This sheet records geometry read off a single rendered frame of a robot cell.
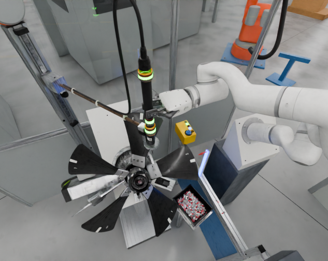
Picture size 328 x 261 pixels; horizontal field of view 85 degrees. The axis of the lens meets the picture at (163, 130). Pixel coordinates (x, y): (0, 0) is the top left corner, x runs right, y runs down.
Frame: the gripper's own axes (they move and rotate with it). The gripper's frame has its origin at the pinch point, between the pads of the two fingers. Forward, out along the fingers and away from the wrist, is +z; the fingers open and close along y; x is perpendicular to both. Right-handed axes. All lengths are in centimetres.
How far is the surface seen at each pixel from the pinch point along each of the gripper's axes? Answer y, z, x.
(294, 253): -58, -37, -40
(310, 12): 393, -689, -157
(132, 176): -2.9, 12.5, -39.8
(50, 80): 48, 37, -8
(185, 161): -1, -19, -48
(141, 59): -1.0, 1.3, 19.6
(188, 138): 21, -34, -60
